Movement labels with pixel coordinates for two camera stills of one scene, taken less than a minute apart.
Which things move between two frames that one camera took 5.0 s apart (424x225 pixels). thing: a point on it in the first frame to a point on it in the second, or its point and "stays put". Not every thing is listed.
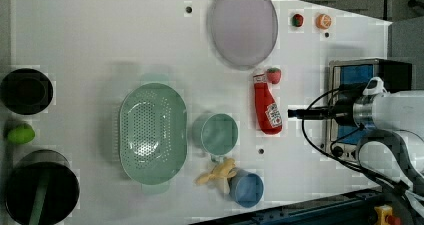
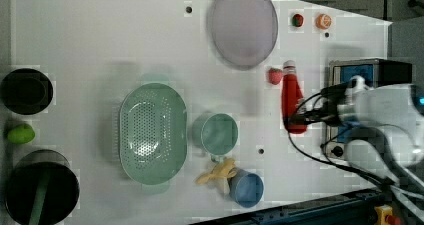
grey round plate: [242, 27] stays put
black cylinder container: [26, 91] stays put
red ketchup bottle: [267, 107] to [291, 95]
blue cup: [246, 188] stays put
